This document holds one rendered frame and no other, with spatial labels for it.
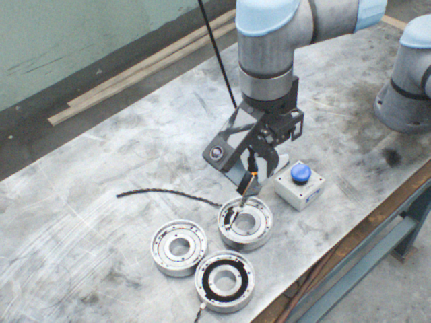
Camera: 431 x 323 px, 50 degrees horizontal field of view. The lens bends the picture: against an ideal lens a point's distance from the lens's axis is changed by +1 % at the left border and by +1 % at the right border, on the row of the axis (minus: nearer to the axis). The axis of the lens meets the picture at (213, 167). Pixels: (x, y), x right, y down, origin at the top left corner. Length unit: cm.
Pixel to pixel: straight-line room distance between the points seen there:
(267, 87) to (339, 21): 12
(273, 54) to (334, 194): 44
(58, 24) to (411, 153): 176
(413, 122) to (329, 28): 53
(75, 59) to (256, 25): 196
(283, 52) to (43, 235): 62
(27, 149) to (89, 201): 138
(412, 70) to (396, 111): 11
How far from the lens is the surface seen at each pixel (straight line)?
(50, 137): 237
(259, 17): 57
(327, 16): 61
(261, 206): 90
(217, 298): 81
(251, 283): 82
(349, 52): 130
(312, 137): 106
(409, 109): 108
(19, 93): 244
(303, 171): 90
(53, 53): 241
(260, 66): 61
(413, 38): 100
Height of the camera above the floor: 157
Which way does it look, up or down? 51 degrees down
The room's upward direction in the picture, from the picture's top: 7 degrees counter-clockwise
